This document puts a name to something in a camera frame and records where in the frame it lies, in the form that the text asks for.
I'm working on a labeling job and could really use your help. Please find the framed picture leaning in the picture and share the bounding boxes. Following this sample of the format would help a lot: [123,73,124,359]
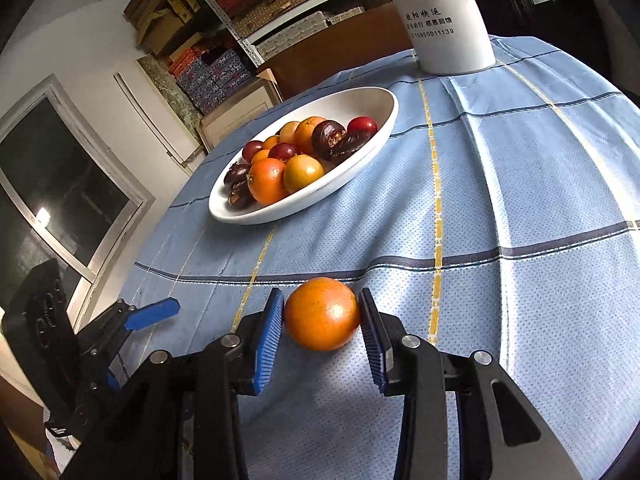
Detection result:
[198,68,282,153]

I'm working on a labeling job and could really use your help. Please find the dark chestnut back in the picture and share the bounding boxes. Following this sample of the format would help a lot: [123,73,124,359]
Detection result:
[224,162,250,188]

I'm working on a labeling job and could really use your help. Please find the small orange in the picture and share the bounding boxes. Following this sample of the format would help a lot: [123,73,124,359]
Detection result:
[262,134,280,150]

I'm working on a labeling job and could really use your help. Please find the large yellow-orange tomato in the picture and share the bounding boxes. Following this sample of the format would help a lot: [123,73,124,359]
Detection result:
[294,116,324,155]

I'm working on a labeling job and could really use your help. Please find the dark brown date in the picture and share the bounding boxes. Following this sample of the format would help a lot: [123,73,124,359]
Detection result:
[330,130,373,165]

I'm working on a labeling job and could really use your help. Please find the blue checked tablecloth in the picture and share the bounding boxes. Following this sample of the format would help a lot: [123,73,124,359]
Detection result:
[116,37,639,479]

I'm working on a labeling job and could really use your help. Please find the stack of blue patterned boxes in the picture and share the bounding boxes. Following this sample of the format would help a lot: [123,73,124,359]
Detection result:
[171,49,253,115]

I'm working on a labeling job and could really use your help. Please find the dark red cherry tomato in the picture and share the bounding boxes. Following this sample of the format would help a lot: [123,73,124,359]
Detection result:
[268,142,298,162]

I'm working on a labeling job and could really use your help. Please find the large orange mandarin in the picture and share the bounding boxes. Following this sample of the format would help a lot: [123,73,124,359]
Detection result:
[247,158,288,206]

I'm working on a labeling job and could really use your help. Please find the window with white frame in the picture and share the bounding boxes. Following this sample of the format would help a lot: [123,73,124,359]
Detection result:
[1,75,154,327]

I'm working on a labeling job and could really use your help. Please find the yellow-green tomato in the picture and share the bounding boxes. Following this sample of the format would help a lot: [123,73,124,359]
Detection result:
[278,122,299,144]

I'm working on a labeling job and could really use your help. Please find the small orange kumquat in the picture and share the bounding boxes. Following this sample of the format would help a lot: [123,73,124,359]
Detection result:
[252,150,270,165]

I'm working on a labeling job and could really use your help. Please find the white thermos jug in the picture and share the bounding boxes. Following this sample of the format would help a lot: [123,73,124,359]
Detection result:
[393,0,496,76]

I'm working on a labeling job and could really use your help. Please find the small red cherry tomato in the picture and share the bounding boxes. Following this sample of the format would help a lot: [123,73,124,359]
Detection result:
[347,116,378,134]

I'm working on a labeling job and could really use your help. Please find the dark red plum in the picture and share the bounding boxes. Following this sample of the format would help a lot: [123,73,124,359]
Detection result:
[311,119,346,160]

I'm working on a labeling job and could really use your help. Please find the white ceramic plate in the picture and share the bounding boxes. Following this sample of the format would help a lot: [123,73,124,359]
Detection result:
[208,87,399,226]

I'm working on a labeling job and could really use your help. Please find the brown wooden chair back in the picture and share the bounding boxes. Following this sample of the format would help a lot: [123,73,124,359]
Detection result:
[258,3,411,99]

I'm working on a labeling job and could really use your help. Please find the dark water chestnut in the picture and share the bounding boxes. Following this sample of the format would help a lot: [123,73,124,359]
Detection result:
[242,140,262,164]

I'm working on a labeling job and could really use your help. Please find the orange round tomato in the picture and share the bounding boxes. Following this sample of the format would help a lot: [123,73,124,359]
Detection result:
[283,154,324,194]

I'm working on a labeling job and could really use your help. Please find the metal storage shelf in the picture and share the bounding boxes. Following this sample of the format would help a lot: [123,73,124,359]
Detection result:
[204,0,331,67]

